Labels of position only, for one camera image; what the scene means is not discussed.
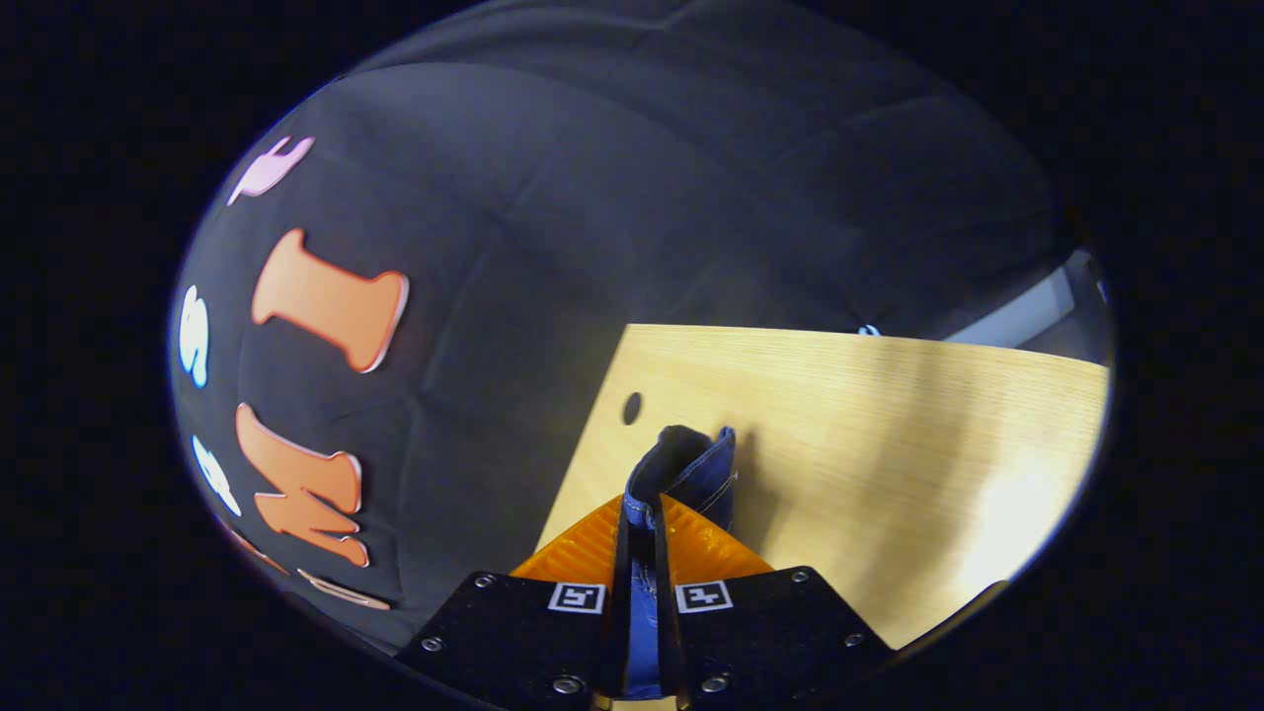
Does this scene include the blue denim jeans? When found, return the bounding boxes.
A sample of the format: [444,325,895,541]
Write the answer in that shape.
[622,425,740,702]

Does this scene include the black backdrop cloth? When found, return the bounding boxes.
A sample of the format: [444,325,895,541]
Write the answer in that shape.
[168,0,1087,653]

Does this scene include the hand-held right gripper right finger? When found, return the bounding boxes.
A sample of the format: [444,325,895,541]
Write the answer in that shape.
[655,494,896,708]

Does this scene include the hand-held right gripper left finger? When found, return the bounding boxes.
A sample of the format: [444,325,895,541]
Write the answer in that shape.
[395,494,629,704]

